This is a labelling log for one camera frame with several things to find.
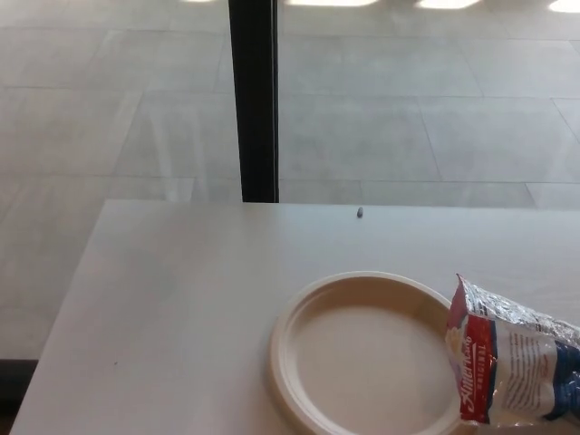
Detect red white sunflower seed bag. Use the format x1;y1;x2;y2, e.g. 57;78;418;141
446;273;580;418

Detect beige round paper plate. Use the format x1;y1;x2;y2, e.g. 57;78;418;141
266;270;493;435

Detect black vertical window frame post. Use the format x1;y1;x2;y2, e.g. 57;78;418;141
227;0;281;204

